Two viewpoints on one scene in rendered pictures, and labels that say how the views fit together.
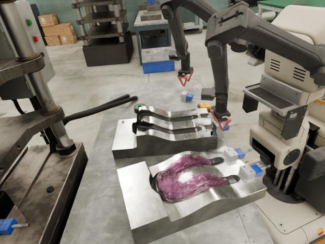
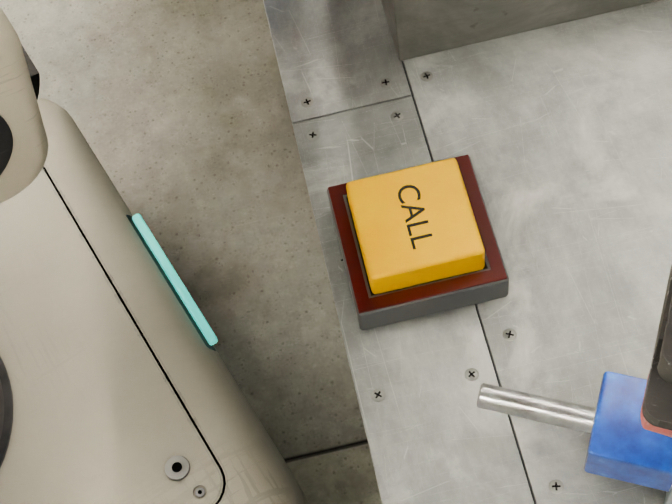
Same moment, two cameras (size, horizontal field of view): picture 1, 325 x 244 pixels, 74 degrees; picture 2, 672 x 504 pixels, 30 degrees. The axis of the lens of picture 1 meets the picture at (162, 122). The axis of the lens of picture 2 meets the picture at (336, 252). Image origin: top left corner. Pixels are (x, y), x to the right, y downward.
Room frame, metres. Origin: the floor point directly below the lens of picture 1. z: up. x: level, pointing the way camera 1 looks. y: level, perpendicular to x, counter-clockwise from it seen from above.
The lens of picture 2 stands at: (1.49, -0.33, 1.39)
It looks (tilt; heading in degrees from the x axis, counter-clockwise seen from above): 61 degrees down; 178
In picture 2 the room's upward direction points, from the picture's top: 12 degrees counter-clockwise
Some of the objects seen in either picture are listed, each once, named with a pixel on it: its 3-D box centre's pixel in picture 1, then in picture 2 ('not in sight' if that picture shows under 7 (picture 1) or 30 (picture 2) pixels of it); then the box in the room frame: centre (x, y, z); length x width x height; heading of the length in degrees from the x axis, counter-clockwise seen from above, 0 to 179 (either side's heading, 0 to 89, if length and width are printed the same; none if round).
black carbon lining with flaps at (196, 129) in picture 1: (165, 121); not in sight; (0.90, -0.02, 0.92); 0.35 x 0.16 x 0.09; 89
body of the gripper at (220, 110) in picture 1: (221, 106); not in sight; (0.93, -0.30, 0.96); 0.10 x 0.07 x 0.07; 7
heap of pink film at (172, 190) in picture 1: (189, 174); not in sight; (0.56, -0.08, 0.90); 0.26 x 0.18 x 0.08; 107
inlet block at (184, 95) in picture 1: (191, 97); (615, 426); (1.30, -0.21, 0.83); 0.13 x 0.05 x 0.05; 61
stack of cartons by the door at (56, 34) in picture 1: (58, 29); not in sight; (7.05, 2.83, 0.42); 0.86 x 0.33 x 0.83; 89
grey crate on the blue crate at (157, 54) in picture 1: (157, 54); not in sight; (4.12, -0.03, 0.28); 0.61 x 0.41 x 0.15; 89
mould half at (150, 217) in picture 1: (189, 183); not in sight; (0.55, -0.08, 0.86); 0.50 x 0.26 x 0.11; 107
